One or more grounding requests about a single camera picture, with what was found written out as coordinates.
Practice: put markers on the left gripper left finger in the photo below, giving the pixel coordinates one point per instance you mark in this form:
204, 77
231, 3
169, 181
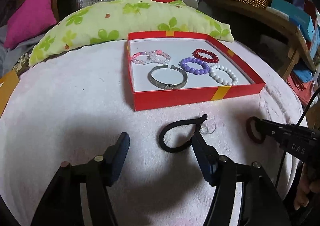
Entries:
103, 170

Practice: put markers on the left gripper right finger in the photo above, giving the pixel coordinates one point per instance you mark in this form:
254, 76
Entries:
218, 169

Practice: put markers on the silver metal bangle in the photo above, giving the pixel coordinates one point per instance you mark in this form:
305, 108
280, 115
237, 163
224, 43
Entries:
167, 77

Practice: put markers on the person's right hand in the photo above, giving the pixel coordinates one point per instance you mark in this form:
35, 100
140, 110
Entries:
309, 182

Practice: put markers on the pink fleece blanket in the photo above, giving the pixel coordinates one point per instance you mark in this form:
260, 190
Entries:
71, 108

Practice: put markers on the red shallow gift box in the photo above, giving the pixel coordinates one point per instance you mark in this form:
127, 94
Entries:
214, 71

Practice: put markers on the teal cardboard box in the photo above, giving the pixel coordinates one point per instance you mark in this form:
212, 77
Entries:
296, 15

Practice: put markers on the orange box lid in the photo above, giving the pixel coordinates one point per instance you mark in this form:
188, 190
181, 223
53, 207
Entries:
8, 84

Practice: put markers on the wooden bench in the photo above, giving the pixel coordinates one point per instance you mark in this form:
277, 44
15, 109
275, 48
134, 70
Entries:
275, 40

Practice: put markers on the green clover print pillow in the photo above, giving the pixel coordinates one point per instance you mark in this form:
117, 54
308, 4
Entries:
114, 20

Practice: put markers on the grey bed sheet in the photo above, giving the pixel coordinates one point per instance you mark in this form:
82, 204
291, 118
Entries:
9, 57

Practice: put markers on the magenta pillow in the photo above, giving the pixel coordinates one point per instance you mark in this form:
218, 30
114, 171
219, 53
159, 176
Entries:
31, 19

